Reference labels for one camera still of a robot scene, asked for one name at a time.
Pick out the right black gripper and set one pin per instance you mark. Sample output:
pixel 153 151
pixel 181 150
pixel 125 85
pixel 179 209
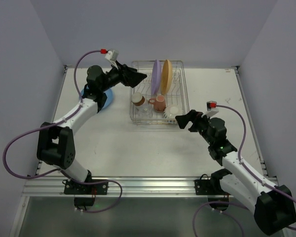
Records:
pixel 197 121

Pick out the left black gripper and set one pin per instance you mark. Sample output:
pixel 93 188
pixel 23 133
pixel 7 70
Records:
pixel 123 74

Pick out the white brown mug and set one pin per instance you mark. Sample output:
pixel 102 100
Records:
pixel 138 99

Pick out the purple plate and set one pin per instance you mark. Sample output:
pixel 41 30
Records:
pixel 156 77

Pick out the blue plate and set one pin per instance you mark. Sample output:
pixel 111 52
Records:
pixel 109 93

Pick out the yellow plate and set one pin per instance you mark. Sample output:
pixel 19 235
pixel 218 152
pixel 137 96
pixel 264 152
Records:
pixel 166 77

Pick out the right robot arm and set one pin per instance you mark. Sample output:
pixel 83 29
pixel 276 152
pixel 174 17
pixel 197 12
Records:
pixel 271 205

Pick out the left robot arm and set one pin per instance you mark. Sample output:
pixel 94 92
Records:
pixel 56 140

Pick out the white blue striped bowl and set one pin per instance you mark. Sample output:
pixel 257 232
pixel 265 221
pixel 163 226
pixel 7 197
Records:
pixel 172 111

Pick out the pink dotted mug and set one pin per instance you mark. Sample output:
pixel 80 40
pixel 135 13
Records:
pixel 158 102

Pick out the clear glass cup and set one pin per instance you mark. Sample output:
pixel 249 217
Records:
pixel 145 111

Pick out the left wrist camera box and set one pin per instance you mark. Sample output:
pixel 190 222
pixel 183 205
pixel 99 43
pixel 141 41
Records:
pixel 111 56

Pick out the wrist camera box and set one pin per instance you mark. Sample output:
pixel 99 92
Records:
pixel 111 56
pixel 211 109

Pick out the wire dish rack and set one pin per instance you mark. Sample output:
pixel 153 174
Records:
pixel 176 95

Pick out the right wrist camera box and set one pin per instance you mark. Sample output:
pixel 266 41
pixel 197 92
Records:
pixel 211 109

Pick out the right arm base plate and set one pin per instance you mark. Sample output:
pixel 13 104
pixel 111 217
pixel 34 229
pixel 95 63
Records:
pixel 204 187

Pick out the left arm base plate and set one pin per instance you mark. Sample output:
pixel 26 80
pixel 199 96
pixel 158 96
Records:
pixel 74 188

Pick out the aluminium mounting rail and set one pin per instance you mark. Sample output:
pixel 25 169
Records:
pixel 133 187

